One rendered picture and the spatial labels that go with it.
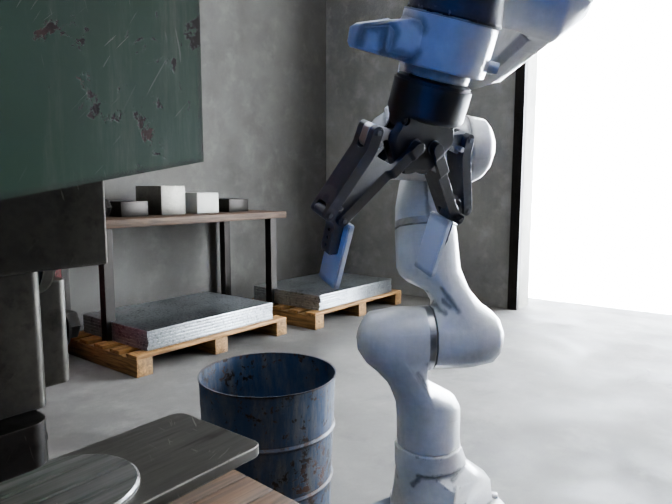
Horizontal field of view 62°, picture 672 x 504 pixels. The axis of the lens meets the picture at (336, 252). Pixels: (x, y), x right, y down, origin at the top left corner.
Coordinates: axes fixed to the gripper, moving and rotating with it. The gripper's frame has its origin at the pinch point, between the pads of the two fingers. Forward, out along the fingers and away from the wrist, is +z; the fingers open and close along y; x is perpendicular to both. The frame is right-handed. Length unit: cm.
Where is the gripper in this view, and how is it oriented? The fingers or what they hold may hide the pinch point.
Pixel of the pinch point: (381, 267)
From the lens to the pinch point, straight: 61.6
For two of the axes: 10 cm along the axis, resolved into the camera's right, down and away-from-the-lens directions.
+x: -5.5, -4.4, 7.1
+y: 8.1, -0.6, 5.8
